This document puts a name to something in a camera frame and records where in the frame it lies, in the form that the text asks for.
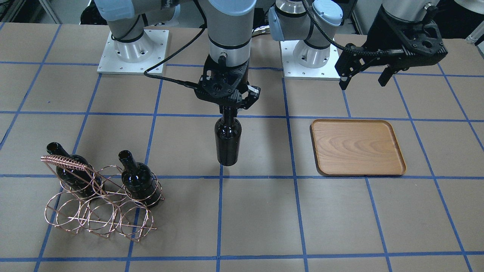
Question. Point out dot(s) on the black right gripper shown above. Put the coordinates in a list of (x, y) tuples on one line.
[(251, 96)]

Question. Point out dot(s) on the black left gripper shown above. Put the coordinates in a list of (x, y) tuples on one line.
[(386, 33)]

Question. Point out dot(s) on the dark wine bottle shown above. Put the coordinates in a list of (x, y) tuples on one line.
[(228, 132), (139, 181), (77, 180)]

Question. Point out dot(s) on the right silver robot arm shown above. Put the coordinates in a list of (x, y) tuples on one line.
[(229, 24)]

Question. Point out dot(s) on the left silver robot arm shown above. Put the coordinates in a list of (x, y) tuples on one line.
[(316, 21)]

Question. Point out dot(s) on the wooden tray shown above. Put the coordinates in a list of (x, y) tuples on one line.
[(356, 147)]

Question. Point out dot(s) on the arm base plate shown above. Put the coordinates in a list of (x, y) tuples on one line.
[(135, 57), (303, 62)]

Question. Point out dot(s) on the copper wire bottle basket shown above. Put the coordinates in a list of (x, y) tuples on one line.
[(109, 212)]

